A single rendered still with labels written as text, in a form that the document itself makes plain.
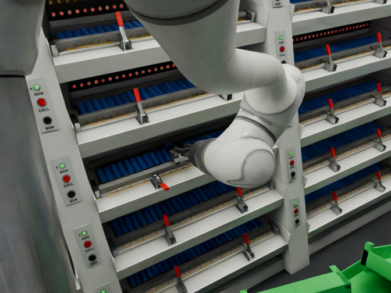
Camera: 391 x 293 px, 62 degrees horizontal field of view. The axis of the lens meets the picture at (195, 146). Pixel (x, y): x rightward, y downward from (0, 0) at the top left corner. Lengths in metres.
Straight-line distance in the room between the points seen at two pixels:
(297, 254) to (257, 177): 0.77
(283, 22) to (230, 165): 0.59
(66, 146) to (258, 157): 0.46
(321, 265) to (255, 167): 0.87
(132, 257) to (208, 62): 0.78
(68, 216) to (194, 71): 0.64
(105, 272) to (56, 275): 0.71
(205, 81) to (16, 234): 0.22
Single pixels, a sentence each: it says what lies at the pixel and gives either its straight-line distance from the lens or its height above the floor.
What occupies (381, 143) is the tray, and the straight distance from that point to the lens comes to 1.55.
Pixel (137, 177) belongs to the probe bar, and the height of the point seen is 0.57.
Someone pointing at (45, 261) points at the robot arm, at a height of 0.77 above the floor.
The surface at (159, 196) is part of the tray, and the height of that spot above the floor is 0.50.
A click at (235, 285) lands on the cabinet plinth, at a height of 0.05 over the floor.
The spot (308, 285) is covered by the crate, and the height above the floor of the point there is 0.20.
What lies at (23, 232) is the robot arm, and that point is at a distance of 0.25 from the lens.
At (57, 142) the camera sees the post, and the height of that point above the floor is 0.73.
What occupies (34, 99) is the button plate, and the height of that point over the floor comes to 0.84.
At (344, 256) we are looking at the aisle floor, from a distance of 1.48.
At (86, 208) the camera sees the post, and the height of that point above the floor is 0.55.
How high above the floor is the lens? 0.90
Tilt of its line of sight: 18 degrees down
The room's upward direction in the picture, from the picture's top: 10 degrees counter-clockwise
